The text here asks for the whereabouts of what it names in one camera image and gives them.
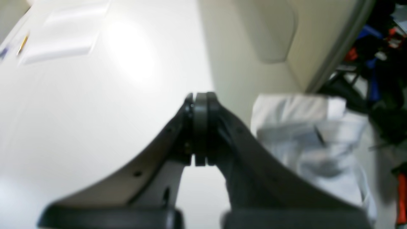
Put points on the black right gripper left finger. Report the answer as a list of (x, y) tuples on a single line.
[(142, 194)]

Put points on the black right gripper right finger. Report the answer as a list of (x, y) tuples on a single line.
[(263, 192)]

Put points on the white t-shirt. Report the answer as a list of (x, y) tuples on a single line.
[(314, 136)]

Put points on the dark bag at edge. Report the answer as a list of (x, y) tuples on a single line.
[(372, 76)]

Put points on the white vent panel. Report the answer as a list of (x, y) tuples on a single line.
[(66, 32)]

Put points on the red handled screwdriver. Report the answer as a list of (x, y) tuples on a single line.
[(401, 173)]

